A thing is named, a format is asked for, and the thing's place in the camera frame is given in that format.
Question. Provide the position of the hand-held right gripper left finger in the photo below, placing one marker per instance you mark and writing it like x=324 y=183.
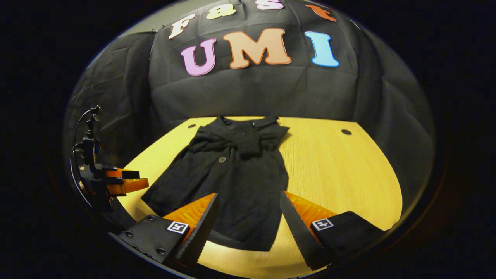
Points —
x=197 y=236

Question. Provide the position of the black backdrop cloth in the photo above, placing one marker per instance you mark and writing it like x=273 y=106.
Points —
x=252 y=89

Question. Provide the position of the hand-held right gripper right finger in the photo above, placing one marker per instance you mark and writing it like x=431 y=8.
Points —
x=300 y=236

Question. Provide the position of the black button shirt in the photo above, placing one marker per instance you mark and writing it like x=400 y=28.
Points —
x=232 y=186

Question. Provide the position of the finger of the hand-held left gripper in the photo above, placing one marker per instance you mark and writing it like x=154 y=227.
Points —
x=130 y=186
x=124 y=174

